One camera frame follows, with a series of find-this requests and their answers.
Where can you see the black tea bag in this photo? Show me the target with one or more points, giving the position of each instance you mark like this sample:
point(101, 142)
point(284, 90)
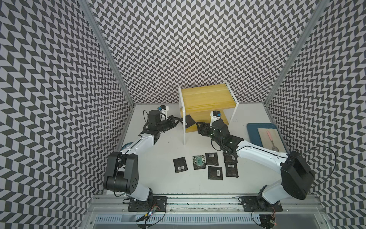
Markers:
point(230, 159)
point(189, 121)
point(211, 159)
point(180, 165)
point(231, 170)
point(215, 173)

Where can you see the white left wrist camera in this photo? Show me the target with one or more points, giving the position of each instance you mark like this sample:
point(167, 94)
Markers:
point(163, 109)

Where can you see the blue tray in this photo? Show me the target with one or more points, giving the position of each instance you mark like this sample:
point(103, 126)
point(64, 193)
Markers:
point(258, 136)

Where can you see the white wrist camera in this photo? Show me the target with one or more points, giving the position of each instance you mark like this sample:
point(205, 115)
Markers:
point(163, 109)
point(215, 116)

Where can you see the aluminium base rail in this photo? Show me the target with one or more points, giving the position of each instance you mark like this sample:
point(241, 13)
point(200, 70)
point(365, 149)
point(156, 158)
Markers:
point(204, 212)

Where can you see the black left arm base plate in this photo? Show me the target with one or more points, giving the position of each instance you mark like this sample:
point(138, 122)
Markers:
point(158, 202)

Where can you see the white yellow two-tier shelf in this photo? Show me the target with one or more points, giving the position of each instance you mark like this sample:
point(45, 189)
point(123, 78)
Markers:
point(199, 100)

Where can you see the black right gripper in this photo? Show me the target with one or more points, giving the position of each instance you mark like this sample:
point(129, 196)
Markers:
point(205, 127)

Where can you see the blue patterned plate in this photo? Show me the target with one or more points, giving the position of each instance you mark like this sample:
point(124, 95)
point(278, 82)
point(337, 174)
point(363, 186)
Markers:
point(125, 146)

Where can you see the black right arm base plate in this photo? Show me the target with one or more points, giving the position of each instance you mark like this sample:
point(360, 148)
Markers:
point(252, 203)

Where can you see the pink handled spoon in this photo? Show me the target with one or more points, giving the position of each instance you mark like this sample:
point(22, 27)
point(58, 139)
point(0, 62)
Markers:
point(274, 147)

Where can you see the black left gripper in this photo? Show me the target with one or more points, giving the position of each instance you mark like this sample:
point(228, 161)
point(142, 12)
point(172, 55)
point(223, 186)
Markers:
point(172, 123)

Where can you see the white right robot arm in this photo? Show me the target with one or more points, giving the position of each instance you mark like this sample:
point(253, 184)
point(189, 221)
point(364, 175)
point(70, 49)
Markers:
point(296, 175)

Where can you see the green tea bag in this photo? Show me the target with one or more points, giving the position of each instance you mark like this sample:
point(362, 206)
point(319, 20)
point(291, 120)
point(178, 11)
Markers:
point(199, 162)

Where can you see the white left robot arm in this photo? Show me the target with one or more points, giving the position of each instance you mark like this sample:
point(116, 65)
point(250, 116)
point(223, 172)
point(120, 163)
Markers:
point(122, 170)

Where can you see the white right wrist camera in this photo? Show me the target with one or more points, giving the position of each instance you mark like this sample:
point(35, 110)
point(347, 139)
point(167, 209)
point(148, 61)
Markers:
point(215, 116)

